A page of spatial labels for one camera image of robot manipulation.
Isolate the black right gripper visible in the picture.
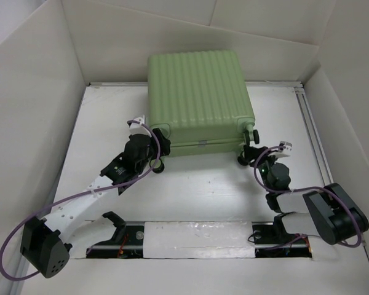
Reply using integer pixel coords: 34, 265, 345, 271
242, 144, 279, 192

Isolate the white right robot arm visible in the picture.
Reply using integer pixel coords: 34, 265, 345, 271
237, 142, 369, 248

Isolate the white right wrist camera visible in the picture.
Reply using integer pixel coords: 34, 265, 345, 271
275, 141, 293, 159

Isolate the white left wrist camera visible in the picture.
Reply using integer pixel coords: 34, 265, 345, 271
127, 115, 151, 136

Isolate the black metal base rail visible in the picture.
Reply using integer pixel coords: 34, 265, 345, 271
85, 221, 312, 259

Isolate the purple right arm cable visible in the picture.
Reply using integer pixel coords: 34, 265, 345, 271
253, 146, 365, 250

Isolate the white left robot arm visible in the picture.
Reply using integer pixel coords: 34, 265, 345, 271
20, 128, 171, 278

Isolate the green hard-shell suitcase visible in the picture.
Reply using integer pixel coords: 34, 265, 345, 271
147, 50, 260, 173

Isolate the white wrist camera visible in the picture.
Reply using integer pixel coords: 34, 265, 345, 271
275, 141, 293, 159
127, 115, 151, 136

